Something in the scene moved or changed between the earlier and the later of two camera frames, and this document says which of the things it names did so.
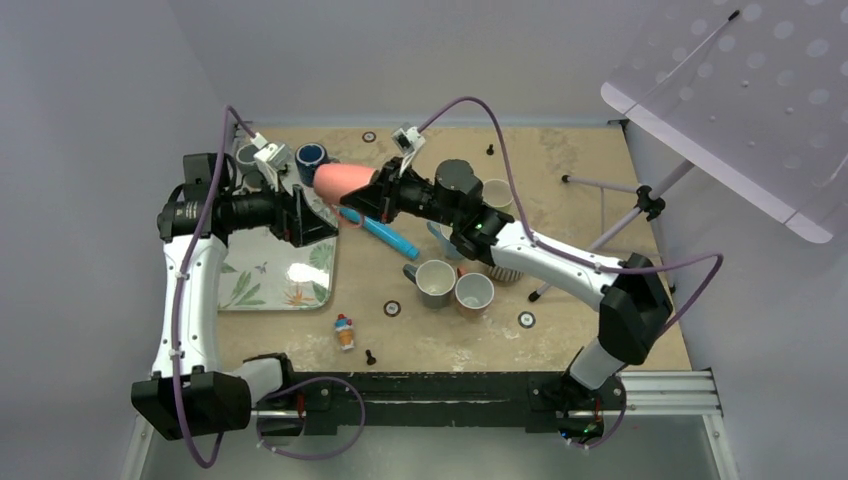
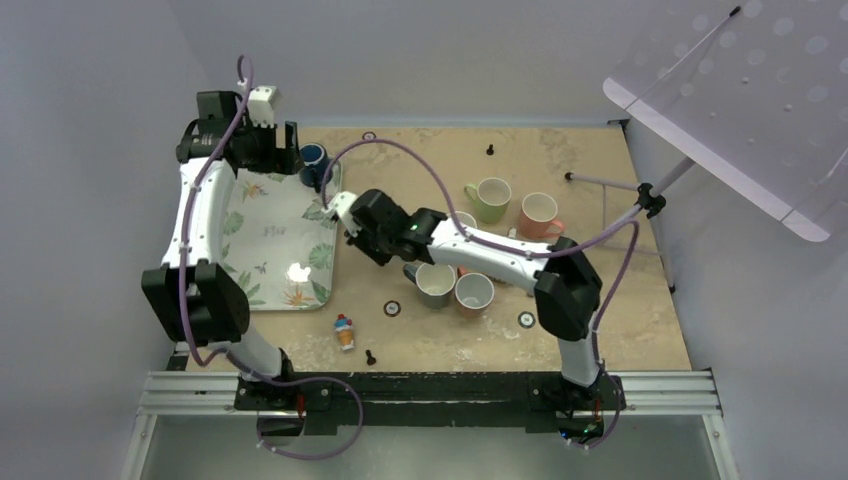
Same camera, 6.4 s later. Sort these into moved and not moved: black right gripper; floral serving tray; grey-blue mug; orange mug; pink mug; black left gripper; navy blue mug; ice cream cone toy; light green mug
Moved: black right gripper; black left gripper; pink mug
Not moved: ice cream cone toy; navy blue mug; grey-blue mug; orange mug; light green mug; floral serving tray
